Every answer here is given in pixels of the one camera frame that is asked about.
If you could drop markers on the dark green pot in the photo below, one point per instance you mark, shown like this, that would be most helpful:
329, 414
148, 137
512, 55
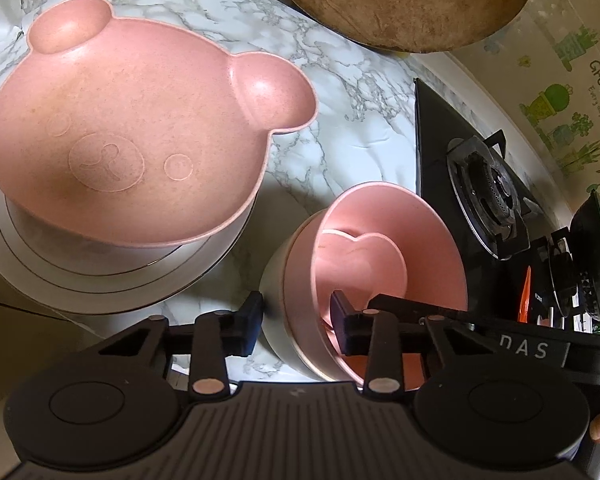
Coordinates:
597, 260

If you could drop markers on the large white plate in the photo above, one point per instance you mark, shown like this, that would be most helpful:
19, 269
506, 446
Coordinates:
55, 301

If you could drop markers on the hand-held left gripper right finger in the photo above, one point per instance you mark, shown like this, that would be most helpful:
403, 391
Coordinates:
339, 312

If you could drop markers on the black gas stove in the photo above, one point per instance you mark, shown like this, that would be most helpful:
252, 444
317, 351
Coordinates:
440, 125

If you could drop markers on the round wooden cutting board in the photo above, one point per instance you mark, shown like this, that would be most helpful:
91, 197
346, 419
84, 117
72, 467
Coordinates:
405, 0

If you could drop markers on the pink heart-shaped dish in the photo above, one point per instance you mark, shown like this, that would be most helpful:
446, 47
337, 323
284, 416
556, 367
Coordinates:
365, 260

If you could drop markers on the cream bowl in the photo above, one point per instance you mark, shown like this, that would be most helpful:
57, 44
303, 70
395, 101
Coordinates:
275, 285

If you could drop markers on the small white floral plate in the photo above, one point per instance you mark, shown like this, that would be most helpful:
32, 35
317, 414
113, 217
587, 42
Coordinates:
85, 266

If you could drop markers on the pink bowl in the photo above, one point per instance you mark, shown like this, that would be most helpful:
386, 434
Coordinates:
430, 240

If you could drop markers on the red spatula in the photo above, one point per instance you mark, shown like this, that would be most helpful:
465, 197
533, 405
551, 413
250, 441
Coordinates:
525, 295

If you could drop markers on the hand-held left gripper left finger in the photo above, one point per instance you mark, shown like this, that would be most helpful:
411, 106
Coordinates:
252, 322

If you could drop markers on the pink bear-shaped plate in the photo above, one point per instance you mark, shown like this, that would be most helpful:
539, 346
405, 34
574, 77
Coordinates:
130, 125

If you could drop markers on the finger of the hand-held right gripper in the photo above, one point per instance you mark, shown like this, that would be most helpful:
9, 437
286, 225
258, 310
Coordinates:
420, 307

